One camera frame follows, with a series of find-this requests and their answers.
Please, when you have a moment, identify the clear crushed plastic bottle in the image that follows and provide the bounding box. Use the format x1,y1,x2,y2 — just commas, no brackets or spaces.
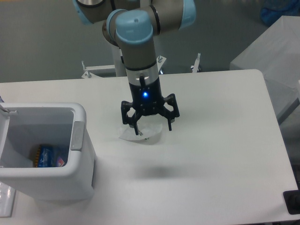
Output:
39,146,68,167

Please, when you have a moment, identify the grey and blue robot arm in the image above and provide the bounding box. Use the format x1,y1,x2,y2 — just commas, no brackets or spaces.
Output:
73,0,196,132

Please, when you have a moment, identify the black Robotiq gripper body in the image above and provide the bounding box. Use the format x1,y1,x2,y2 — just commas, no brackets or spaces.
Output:
129,78,165,116

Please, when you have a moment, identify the white trash can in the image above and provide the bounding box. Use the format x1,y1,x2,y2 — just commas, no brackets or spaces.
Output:
0,103,96,200

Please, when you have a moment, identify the white covered side table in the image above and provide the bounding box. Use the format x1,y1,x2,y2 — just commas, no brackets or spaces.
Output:
230,16,300,119

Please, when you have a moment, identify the blue yellow snack packet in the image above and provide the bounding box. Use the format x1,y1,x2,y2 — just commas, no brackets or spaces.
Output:
34,144,56,168

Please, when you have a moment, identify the black device at table edge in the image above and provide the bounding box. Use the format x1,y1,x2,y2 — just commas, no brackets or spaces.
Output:
283,190,300,215

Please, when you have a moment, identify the blue bag in background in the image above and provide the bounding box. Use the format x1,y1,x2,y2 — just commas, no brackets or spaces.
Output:
260,0,300,26

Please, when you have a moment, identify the clear plastic sheet holder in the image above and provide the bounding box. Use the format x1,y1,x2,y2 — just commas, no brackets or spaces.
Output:
0,182,16,218

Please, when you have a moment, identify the white plastic wrapper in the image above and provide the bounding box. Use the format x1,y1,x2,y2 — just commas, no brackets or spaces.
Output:
117,122,163,142

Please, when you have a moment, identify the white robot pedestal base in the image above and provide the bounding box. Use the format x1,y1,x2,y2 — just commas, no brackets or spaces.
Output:
81,20,202,79

